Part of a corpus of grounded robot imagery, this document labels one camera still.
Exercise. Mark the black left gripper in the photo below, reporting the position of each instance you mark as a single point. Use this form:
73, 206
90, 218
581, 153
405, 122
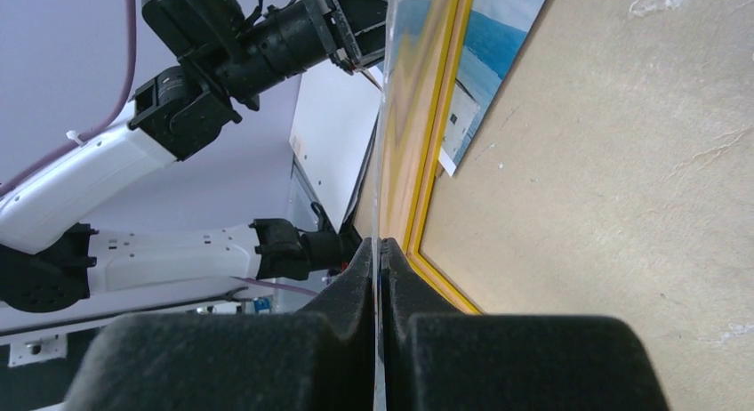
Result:
241, 56

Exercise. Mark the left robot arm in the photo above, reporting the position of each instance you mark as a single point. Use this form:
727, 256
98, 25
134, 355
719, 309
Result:
62, 65

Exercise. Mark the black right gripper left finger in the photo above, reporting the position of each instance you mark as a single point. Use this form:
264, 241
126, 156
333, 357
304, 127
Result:
320, 357

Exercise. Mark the clear acrylic sheet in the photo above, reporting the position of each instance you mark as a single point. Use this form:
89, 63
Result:
389, 266

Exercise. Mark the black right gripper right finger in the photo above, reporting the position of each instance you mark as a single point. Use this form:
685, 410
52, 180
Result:
439, 358

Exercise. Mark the yellow wooden picture frame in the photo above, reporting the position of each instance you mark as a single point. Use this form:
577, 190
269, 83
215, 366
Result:
422, 52

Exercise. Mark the building and sky photo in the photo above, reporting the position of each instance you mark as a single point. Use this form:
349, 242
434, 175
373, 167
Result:
495, 33

